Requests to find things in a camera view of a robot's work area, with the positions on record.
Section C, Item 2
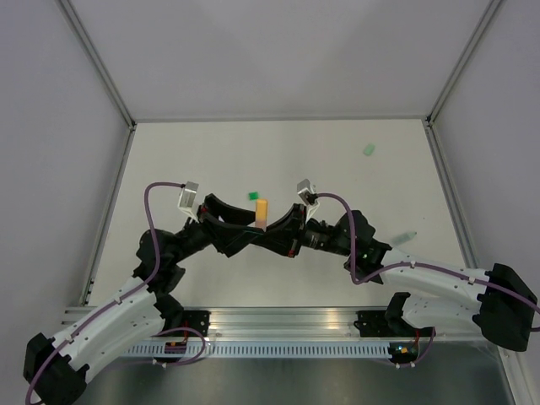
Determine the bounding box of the light green highlighter pen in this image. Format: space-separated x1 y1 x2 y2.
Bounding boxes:
391 231 418 246

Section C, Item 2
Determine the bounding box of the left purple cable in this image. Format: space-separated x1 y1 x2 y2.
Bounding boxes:
24 181 208 405

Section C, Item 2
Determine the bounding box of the orange highlighter pen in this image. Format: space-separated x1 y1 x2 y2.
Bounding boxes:
255 218 267 231

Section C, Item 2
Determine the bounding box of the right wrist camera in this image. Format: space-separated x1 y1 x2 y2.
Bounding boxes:
297 179 320 221

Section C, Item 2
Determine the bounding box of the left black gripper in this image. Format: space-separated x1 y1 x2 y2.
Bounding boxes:
170 193 265 264

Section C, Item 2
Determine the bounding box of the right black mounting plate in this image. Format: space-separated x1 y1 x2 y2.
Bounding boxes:
354 310 432 338

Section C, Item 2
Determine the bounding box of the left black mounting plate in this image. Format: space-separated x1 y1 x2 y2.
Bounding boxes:
180 310 211 337

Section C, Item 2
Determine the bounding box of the left aluminium frame post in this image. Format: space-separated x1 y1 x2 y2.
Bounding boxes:
56 0 137 306

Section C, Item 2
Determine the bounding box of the black mounting plate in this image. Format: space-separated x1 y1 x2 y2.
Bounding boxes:
354 310 432 338
180 310 211 337

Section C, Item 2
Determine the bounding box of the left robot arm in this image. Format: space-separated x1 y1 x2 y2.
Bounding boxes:
23 184 267 404

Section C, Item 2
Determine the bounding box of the light green pen cap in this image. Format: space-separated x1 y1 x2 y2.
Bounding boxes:
363 143 375 156

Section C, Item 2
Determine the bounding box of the purple cable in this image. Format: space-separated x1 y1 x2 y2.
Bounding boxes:
24 181 208 405
314 192 540 369

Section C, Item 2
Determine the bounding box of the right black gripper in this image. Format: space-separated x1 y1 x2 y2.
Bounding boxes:
252 203 351 258

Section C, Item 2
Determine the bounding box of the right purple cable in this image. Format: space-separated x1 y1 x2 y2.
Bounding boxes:
314 192 540 369

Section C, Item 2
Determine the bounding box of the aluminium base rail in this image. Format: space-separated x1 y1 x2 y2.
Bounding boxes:
61 306 518 341

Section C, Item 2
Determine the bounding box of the white slotted cable duct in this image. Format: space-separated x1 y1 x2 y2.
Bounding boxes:
123 340 391 359

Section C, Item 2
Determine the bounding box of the right aluminium frame post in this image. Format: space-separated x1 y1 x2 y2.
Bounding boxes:
423 0 505 267

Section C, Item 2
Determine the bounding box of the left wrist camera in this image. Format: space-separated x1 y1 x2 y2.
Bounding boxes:
177 181 199 222

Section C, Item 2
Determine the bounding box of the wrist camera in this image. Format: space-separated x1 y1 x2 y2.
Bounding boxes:
297 179 320 221
177 181 199 222

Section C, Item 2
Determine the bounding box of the aluminium frame post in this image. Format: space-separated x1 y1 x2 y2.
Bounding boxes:
56 0 137 306
423 0 505 267

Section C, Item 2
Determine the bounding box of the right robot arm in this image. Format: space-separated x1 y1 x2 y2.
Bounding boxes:
255 199 539 352

